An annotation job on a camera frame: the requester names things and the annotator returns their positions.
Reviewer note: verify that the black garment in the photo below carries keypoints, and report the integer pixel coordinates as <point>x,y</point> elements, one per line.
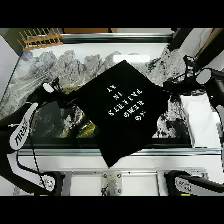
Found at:
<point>179,38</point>

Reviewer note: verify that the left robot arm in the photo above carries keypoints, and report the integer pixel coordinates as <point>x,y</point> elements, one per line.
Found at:
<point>13,160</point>

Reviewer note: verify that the brown clothes hanger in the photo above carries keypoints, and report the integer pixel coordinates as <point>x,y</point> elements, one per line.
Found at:
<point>41,40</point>

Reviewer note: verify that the black T-shirt with white print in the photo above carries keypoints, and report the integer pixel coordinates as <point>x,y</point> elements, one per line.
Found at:
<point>123,100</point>

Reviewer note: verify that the silver frame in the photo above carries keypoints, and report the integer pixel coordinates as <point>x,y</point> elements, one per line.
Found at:
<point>133,158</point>

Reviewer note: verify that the white folded garment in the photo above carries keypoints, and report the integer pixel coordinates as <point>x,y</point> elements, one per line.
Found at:
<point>201,121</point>

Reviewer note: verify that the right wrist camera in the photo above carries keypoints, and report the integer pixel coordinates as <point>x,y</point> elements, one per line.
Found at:
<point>190,65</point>

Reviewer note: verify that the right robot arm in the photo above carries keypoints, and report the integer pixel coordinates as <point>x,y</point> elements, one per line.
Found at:
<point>216,86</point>

